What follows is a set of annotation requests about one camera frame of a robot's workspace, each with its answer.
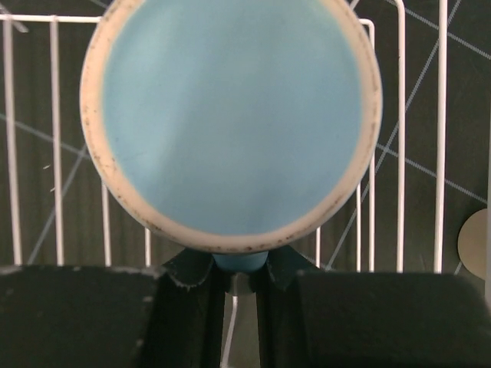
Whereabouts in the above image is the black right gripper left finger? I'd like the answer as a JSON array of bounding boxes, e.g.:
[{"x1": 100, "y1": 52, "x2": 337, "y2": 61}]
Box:
[{"x1": 1, "y1": 250, "x2": 224, "y2": 367}]

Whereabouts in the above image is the light blue mug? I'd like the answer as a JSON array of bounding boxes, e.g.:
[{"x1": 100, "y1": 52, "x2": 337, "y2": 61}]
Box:
[{"x1": 80, "y1": 1, "x2": 383, "y2": 270}]

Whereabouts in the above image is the tall beige cup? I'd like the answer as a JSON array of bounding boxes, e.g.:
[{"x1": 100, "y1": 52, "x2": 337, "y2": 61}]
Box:
[{"x1": 457, "y1": 209, "x2": 488, "y2": 280}]

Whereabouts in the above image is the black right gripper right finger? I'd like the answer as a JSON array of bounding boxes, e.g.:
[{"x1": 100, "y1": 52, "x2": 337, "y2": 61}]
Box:
[{"x1": 257, "y1": 246, "x2": 490, "y2": 367}]

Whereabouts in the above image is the black grid mat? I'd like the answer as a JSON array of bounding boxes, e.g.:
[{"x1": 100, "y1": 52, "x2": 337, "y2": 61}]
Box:
[{"x1": 13, "y1": 1, "x2": 490, "y2": 274}]

